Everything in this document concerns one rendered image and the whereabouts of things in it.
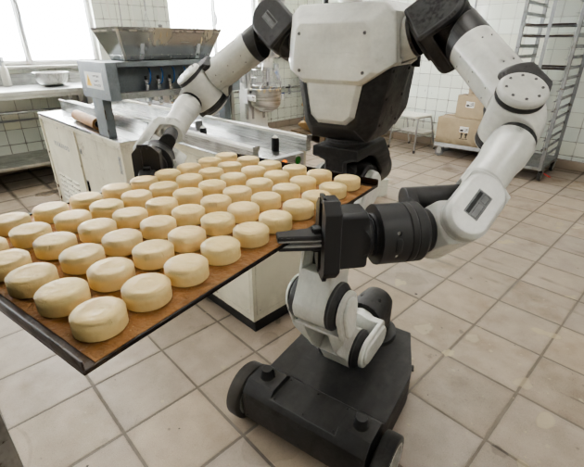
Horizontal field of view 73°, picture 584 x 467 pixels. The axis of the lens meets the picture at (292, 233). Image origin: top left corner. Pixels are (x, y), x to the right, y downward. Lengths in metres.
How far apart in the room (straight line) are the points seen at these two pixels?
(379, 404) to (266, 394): 0.38
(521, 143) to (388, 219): 0.27
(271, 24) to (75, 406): 1.51
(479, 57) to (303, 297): 0.70
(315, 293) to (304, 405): 0.44
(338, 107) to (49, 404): 1.53
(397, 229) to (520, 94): 0.32
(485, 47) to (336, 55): 0.30
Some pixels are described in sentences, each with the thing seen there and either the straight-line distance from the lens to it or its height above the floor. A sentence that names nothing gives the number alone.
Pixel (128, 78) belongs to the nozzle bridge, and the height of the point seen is 1.11.
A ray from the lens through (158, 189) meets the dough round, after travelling 0.74.
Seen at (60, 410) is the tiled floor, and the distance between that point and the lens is 1.87.
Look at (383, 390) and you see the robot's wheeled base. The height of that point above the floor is 0.17.
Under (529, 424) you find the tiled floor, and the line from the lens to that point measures 1.82.
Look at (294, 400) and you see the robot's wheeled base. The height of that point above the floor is 0.19.
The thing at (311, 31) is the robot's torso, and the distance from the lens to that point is 1.00.
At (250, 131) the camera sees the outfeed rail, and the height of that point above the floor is 0.87.
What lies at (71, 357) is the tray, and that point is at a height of 1.01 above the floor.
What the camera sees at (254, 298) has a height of 0.22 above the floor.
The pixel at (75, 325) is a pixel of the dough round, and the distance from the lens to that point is 0.42.
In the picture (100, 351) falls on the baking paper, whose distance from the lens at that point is 0.41.
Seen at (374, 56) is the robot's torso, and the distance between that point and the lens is 0.93.
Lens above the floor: 1.25
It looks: 25 degrees down
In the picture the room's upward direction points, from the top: straight up
